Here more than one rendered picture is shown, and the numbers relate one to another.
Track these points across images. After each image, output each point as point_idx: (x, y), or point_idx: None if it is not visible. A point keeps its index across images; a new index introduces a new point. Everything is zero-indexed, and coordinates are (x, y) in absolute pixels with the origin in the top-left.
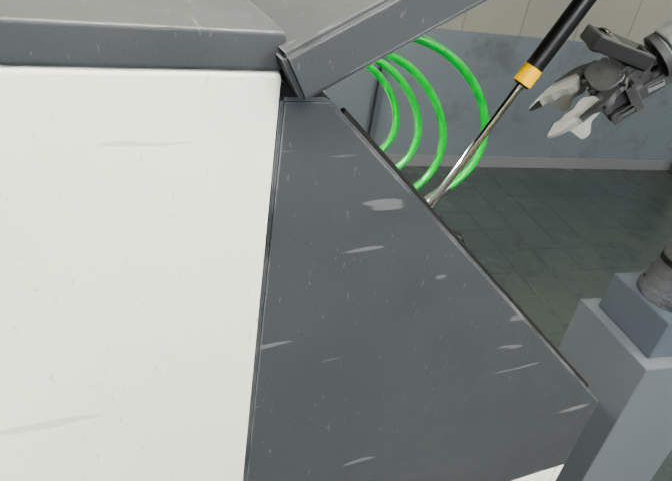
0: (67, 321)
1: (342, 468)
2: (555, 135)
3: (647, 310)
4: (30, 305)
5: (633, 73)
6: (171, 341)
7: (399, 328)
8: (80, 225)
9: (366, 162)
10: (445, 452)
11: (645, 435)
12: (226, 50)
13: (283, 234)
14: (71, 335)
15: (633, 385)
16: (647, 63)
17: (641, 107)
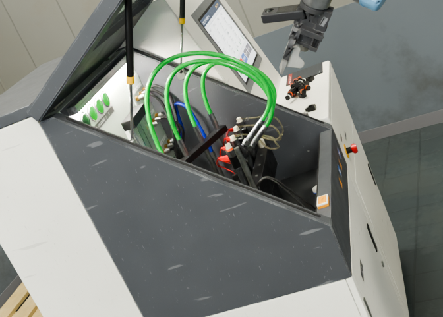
0: (20, 206)
1: (168, 271)
2: (282, 72)
3: None
4: (8, 202)
5: (302, 22)
6: (53, 210)
7: (141, 193)
8: (8, 174)
9: (77, 132)
10: (229, 263)
11: None
12: (17, 116)
13: (66, 164)
14: (23, 211)
15: None
16: (300, 15)
17: (320, 37)
